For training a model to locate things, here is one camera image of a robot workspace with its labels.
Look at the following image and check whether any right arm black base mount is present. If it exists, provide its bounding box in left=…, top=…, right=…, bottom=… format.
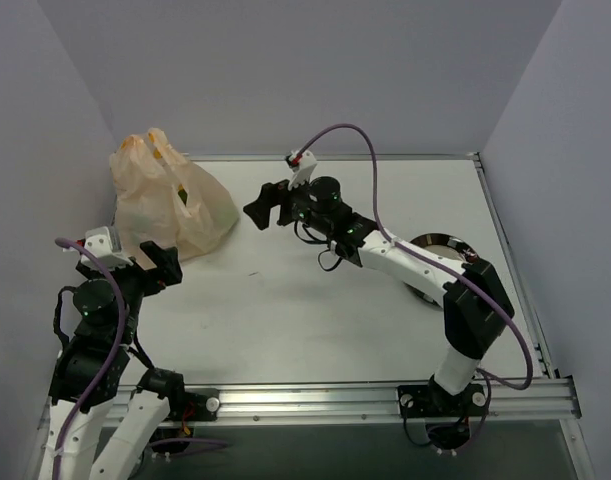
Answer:
left=396, top=381, right=487, bottom=419

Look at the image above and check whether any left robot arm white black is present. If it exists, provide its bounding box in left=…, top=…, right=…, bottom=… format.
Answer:
left=39, top=238, right=187, bottom=479

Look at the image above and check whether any translucent orange plastic bag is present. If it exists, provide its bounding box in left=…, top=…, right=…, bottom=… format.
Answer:
left=109, top=128, right=239, bottom=268

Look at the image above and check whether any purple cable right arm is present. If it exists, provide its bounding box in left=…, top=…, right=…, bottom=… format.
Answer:
left=292, top=122, right=535, bottom=390

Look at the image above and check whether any aluminium front rail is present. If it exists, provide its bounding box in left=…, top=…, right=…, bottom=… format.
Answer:
left=39, top=377, right=582, bottom=426

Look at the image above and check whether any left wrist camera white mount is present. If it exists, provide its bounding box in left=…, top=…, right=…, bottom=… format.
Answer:
left=83, top=226, right=133, bottom=271

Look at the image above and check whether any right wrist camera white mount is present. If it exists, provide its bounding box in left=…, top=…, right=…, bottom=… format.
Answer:
left=284, top=150, right=318, bottom=191

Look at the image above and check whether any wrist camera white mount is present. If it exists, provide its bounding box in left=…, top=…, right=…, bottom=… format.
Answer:
left=83, top=226, right=133, bottom=271
left=284, top=150, right=318, bottom=191

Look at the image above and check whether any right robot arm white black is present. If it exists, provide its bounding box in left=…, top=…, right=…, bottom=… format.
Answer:
left=243, top=176, right=514, bottom=413

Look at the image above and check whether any round metallic plate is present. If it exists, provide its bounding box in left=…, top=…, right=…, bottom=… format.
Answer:
left=404, top=232, right=479, bottom=306

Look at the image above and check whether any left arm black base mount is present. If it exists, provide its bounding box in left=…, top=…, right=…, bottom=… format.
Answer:
left=167, top=388, right=220, bottom=422

